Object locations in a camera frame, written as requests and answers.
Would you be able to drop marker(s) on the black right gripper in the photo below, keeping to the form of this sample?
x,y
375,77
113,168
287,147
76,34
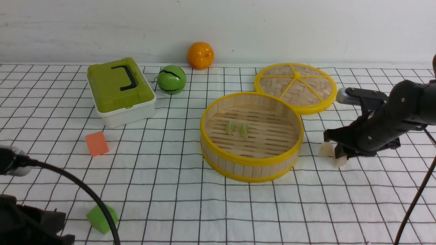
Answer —
x,y
370,133

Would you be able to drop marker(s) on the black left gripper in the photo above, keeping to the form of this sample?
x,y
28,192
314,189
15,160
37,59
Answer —
x,y
26,225

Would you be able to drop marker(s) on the pale green dumpling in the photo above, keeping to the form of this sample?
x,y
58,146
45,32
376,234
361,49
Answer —
x,y
230,126
244,130

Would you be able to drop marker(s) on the pinkish white dumpling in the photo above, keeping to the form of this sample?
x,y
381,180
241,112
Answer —
x,y
340,161

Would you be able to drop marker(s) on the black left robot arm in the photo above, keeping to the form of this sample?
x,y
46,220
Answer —
x,y
14,162

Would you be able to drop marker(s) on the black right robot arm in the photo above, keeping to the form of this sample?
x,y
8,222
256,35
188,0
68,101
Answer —
x,y
412,101

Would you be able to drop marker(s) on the bamboo steamer lid yellow rim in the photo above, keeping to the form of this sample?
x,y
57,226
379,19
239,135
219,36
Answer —
x,y
305,88

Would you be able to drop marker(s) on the bamboo steamer tray yellow rim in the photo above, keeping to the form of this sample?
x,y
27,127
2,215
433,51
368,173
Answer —
x,y
275,137

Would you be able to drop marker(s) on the green foam cube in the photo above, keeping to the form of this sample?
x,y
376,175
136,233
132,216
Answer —
x,y
98,220

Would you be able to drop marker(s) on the orange foam cube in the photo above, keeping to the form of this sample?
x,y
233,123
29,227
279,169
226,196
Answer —
x,y
96,144

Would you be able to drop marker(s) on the white grid tablecloth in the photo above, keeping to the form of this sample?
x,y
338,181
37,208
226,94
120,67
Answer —
x,y
156,180

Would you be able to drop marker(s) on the orange toy fruit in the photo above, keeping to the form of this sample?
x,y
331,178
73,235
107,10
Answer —
x,y
200,55

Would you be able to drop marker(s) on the green lidded white box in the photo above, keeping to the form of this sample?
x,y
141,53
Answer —
x,y
121,93

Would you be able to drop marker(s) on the green toy watermelon ball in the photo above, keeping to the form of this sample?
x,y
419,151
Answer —
x,y
171,79

